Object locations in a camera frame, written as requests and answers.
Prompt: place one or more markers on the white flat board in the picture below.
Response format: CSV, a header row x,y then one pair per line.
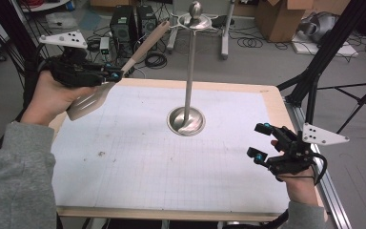
x,y
336,49

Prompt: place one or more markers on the metal utensil stand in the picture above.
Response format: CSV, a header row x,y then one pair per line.
x,y
187,122

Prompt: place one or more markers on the large cardboard box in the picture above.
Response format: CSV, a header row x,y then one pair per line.
x,y
282,19

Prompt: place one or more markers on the black tripod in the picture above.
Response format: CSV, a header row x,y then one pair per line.
x,y
362,95

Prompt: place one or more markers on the black metal frame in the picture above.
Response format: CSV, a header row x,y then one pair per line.
x,y
16,47

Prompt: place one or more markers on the grey rounded machine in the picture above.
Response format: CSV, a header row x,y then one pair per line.
x,y
317,25

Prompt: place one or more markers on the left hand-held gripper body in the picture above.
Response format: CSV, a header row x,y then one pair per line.
x,y
73,71

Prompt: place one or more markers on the person's left hand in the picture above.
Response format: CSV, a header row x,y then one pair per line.
x,y
49,101

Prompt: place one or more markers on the black computer tower labelled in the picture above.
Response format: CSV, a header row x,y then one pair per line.
x,y
123,27

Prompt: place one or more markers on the black frame strut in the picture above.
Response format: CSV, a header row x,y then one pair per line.
x,y
327,54

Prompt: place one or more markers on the white grid mat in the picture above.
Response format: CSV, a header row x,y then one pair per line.
x,y
171,165

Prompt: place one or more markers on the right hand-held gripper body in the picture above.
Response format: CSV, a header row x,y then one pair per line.
x,y
294,159

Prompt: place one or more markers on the beige slotted spatula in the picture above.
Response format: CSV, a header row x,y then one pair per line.
x,y
89,101

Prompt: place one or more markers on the open cardboard box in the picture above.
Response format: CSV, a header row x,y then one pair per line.
x,y
101,2

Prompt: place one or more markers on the white floor stand legs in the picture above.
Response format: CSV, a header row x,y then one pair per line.
x,y
225,38

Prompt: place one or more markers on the white round platform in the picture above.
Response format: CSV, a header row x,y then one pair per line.
x,y
44,4

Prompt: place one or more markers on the aluminium rail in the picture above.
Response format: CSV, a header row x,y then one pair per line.
x,y
327,191

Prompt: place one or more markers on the small grey device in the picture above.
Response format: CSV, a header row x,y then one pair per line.
x,y
104,45

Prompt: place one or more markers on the person's right hand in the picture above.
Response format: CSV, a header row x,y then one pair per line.
x,y
300,189

